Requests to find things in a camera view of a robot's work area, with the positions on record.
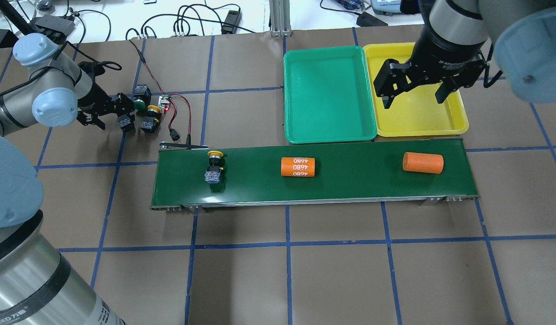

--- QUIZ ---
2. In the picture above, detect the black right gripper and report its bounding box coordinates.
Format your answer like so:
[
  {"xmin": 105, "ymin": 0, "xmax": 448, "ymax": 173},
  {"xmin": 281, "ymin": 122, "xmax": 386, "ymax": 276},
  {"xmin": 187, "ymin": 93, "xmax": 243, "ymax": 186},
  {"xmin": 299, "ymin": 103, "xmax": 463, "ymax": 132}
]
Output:
[{"xmin": 374, "ymin": 32, "xmax": 486, "ymax": 109}]

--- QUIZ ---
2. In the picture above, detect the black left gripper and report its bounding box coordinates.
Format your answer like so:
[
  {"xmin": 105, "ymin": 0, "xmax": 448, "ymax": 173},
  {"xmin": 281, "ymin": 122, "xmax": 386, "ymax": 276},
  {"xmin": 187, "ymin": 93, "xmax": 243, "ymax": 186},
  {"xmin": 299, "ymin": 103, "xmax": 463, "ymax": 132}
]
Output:
[{"xmin": 77, "ymin": 77, "xmax": 135, "ymax": 130}]

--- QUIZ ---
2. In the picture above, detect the yellow push button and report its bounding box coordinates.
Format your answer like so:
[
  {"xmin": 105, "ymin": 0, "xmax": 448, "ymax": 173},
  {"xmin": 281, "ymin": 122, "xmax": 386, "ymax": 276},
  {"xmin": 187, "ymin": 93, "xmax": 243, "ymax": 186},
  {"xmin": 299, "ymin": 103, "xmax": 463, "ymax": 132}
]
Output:
[
  {"xmin": 204, "ymin": 150, "xmax": 224, "ymax": 184},
  {"xmin": 140, "ymin": 105, "xmax": 162, "ymax": 134}
]

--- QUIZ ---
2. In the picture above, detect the plain orange cylinder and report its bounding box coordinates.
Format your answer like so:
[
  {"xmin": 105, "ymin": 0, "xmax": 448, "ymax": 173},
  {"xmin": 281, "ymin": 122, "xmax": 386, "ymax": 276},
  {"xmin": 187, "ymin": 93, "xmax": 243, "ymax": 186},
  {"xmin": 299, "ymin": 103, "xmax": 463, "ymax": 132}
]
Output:
[{"xmin": 402, "ymin": 152, "xmax": 445, "ymax": 174}]

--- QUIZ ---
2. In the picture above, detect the orange cylinder with 4680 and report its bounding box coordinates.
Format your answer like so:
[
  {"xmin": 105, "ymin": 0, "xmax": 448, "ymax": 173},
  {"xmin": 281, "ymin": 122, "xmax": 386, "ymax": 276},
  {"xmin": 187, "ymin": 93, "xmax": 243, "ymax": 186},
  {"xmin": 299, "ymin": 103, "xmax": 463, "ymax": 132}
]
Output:
[{"xmin": 280, "ymin": 157, "xmax": 316, "ymax": 177}]

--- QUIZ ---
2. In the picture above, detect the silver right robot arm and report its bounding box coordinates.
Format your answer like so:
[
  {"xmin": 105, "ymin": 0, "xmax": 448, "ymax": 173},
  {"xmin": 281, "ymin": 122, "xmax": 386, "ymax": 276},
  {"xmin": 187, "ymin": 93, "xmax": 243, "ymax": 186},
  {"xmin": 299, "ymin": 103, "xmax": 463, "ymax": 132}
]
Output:
[{"xmin": 373, "ymin": 0, "xmax": 556, "ymax": 109}]

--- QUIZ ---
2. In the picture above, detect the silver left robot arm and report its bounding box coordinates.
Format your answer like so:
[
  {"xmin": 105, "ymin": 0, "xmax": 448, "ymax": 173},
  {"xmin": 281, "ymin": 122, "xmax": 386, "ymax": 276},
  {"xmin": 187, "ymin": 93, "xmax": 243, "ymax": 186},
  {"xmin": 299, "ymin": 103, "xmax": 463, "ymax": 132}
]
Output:
[{"xmin": 0, "ymin": 124, "xmax": 412, "ymax": 325}]

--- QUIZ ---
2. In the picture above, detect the yellow plastic tray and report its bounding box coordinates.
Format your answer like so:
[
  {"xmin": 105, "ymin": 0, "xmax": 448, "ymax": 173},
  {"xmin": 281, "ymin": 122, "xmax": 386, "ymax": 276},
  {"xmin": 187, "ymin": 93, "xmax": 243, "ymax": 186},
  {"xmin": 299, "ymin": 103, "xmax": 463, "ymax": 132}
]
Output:
[{"xmin": 363, "ymin": 42, "xmax": 469, "ymax": 137}]

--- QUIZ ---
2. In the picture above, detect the small controller circuit board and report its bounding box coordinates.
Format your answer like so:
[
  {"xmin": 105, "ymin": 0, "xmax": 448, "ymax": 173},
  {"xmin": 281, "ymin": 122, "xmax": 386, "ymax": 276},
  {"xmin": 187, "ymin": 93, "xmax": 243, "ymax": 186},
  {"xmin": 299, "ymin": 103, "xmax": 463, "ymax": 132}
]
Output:
[{"xmin": 157, "ymin": 94, "xmax": 171, "ymax": 114}]

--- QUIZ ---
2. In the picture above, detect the green conveyor belt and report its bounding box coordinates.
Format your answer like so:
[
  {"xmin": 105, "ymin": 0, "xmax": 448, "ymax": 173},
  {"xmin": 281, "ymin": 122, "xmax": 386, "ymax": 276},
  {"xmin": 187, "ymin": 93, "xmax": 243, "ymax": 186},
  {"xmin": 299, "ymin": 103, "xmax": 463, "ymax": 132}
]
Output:
[{"xmin": 150, "ymin": 138, "xmax": 479, "ymax": 210}]

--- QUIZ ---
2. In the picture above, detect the green plastic tray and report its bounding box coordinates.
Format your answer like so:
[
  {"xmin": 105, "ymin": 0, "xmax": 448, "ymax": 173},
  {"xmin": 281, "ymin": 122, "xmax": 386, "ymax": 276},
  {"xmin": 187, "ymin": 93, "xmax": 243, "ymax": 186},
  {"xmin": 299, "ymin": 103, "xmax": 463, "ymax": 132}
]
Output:
[{"xmin": 283, "ymin": 46, "xmax": 377, "ymax": 144}]

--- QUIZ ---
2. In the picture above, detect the black power adapter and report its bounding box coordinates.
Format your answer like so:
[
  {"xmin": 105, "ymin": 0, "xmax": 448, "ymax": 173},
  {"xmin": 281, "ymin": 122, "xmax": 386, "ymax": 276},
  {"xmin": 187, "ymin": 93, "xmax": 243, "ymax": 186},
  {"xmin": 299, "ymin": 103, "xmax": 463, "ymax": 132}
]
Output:
[{"xmin": 222, "ymin": 10, "xmax": 242, "ymax": 35}]

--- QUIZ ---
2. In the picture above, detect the black cable connector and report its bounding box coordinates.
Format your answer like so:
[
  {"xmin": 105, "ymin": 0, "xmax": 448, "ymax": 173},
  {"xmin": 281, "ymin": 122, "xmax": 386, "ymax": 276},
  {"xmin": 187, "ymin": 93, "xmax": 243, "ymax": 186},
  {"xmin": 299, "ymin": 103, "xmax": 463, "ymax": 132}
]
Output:
[{"xmin": 169, "ymin": 128, "xmax": 181, "ymax": 142}]

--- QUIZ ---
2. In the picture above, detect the red black power cable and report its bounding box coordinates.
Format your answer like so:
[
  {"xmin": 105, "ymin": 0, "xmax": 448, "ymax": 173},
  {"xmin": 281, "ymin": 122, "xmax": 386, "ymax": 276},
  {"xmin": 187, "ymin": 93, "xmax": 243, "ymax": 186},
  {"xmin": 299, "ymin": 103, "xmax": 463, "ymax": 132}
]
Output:
[{"xmin": 128, "ymin": 39, "xmax": 193, "ymax": 146}]

